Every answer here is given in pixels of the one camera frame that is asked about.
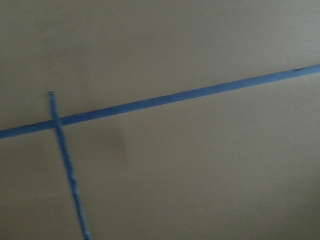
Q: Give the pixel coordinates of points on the blue tape grid lines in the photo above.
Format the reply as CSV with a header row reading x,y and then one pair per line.
x,y
57,123

